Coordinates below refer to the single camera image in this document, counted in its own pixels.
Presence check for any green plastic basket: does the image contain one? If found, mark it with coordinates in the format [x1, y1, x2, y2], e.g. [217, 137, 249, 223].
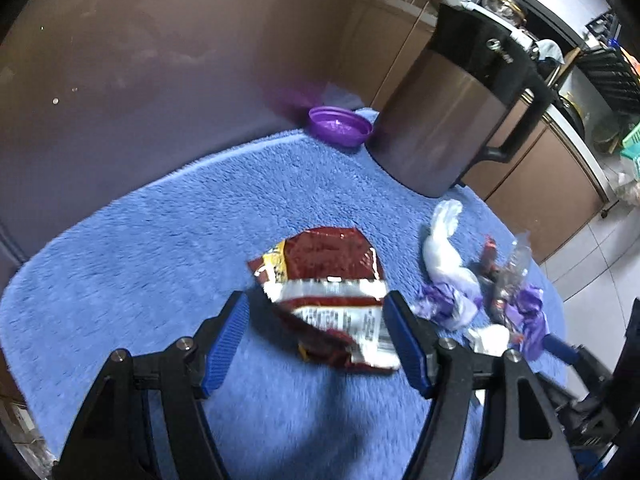
[620, 122, 640, 181]

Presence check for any black shelf frame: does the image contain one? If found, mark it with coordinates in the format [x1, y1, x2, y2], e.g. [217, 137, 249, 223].
[471, 0, 590, 53]

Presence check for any blue fluffy mat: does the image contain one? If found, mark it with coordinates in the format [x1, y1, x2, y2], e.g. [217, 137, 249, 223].
[0, 107, 568, 480]

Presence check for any black dish rack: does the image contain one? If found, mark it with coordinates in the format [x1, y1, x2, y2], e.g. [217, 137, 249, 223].
[575, 42, 640, 126]

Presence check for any red snack packet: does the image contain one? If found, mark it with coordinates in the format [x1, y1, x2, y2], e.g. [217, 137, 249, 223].
[246, 226, 401, 372]

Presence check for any crumpled white tissue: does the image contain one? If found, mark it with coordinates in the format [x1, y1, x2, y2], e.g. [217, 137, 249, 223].
[462, 324, 511, 356]

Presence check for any steel jug with black handle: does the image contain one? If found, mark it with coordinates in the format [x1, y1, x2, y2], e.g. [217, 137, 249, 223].
[365, 2, 556, 198]

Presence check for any steel pot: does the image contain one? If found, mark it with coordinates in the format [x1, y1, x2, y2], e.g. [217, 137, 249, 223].
[482, 0, 527, 25]

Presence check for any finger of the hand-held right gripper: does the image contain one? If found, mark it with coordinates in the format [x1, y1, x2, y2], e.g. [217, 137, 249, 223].
[542, 334, 613, 391]

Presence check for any purple plastic lid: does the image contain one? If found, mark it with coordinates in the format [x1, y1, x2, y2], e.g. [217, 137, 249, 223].
[307, 105, 375, 148]

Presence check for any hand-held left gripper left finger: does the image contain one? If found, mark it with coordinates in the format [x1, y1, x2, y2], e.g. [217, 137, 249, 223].
[52, 290, 251, 480]

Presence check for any clear plastic wrapper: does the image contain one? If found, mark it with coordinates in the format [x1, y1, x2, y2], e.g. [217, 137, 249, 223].
[480, 232, 533, 326]

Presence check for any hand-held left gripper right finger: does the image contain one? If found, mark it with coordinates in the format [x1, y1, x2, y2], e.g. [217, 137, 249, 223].
[382, 290, 581, 480]

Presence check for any crumpled purple wrapper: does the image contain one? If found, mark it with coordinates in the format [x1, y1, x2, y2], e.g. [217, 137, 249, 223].
[412, 282, 468, 321]
[507, 285, 551, 361]

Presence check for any white plastic bag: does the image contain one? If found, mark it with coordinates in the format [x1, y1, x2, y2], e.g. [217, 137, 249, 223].
[421, 200, 485, 331]

